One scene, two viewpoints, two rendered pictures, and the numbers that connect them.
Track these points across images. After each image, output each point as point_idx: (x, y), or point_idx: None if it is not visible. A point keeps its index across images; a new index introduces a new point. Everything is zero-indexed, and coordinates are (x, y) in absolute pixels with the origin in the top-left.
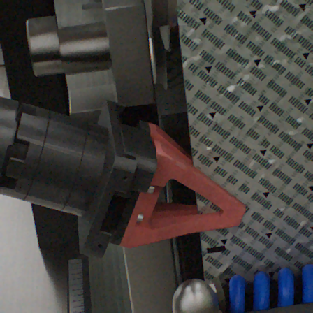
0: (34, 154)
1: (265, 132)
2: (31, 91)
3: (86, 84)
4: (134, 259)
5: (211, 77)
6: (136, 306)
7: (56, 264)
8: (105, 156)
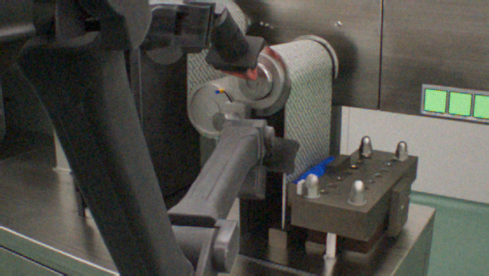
0: (275, 145)
1: (296, 134)
2: None
3: (12, 180)
4: None
5: (290, 119)
6: (240, 212)
7: None
8: (282, 144)
